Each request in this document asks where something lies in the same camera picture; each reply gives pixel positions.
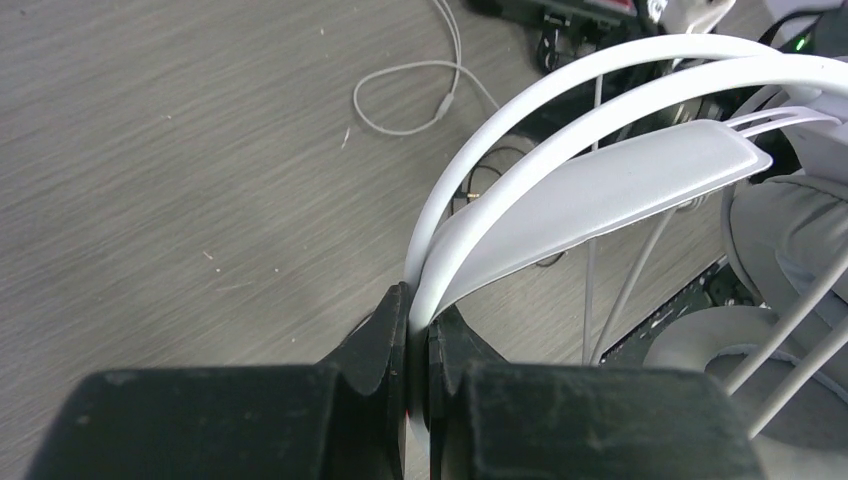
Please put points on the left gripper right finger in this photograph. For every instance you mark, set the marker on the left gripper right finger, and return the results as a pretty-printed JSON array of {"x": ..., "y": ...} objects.
[{"x": 492, "y": 419}]

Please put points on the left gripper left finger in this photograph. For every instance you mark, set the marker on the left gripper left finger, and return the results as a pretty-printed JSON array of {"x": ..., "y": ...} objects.
[{"x": 342, "y": 417}]

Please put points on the small white headphones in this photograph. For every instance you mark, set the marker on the small white headphones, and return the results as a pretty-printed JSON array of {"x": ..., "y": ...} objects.
[{"x": 766, "y": 129}]

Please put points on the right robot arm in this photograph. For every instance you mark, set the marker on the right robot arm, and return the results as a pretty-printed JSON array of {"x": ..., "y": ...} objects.
[{"x": 799, "y": 27}]

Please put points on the black poker chip case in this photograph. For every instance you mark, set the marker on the black poker chip case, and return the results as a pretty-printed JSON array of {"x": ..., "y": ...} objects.
[{"x": 570, "y": 29}]

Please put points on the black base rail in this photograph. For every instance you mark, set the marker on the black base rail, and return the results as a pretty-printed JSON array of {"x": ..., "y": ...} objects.
[{"x": 716, "y": 286}]

